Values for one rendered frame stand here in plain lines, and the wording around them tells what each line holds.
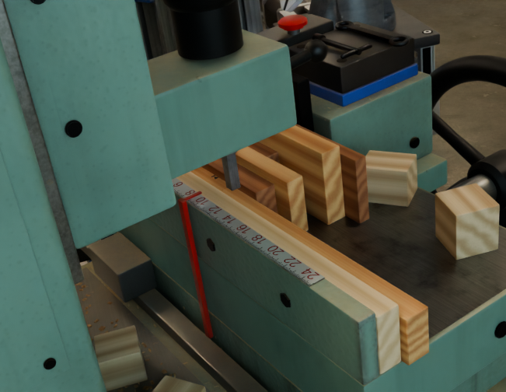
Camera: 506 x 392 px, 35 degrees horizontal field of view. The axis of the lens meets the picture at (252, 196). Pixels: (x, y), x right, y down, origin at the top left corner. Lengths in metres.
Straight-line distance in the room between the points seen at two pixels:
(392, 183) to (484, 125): 2.18
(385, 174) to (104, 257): 0.29
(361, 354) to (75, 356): 0.18
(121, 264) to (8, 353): 0.31
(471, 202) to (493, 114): 2.32
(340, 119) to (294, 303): 0.24
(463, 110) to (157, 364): 2.37
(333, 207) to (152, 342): 0.21
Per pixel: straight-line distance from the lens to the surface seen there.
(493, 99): 3.08
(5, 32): 0.47
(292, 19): 0.82
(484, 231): 0.65
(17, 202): 0.46
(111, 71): 0.51
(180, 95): 0.58
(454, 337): 0.59
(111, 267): 0.79
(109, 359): 0.71
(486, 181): 0.90
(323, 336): 0.55
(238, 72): 0.60
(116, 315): 0.81
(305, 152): 0.68
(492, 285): 0.63
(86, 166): 0.52
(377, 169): 0.71
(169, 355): 0.75
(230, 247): 0.62
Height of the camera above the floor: 1.28
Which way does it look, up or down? 30 degrees down
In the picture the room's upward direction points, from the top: 9 degrees counter-clockwise
